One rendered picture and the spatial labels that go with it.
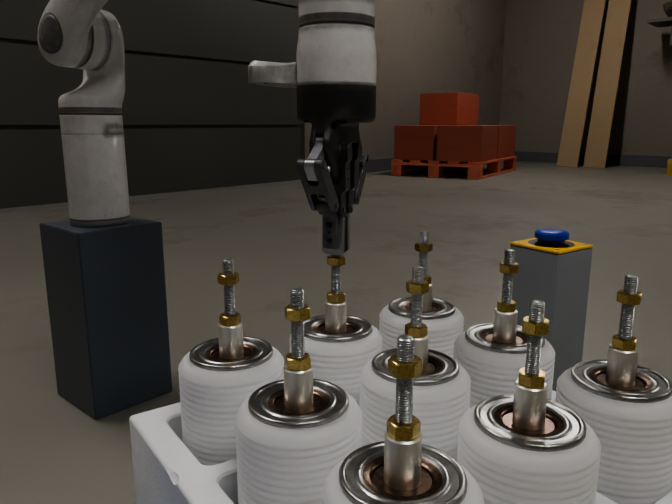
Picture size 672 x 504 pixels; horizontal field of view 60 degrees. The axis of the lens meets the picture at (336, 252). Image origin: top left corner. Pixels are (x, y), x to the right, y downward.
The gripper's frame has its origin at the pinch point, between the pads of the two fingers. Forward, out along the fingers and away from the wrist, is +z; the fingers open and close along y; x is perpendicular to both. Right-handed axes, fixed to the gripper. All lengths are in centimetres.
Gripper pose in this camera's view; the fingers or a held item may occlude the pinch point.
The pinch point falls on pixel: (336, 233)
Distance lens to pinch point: 58.4
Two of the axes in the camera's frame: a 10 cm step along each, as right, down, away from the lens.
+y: 3.9, -2.0, 9.0
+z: 0.0, 9.8, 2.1
